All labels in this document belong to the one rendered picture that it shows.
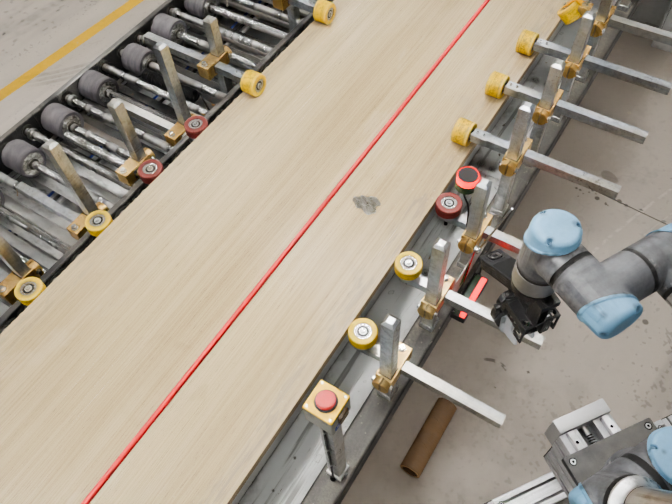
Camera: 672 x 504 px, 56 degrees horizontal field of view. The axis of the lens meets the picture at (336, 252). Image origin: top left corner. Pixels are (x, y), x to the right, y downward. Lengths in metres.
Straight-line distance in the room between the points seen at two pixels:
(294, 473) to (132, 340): 0.58
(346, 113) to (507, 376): 1.24
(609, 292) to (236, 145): 1.46
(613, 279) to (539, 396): 1.74
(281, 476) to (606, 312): 1.17
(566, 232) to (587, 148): 2.51
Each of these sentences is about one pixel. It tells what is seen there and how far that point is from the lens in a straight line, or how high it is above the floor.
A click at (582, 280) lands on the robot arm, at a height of 1.65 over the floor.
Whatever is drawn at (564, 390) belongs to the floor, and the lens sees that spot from 2.70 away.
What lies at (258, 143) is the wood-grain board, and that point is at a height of 0.90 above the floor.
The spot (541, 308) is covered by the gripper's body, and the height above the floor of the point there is 1.51.
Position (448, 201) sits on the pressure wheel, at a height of 0.91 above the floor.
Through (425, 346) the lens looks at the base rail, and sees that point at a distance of 1.90.
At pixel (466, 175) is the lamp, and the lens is 1.73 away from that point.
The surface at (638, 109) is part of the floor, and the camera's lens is 3.74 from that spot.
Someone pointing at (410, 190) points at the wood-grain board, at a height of 0.90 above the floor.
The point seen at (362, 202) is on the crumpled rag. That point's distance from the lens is 1.92.
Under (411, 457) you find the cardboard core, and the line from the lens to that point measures 2.43.
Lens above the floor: 2.42
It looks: 56 degrees down
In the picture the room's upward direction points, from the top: 5 degrees counter-clockwise
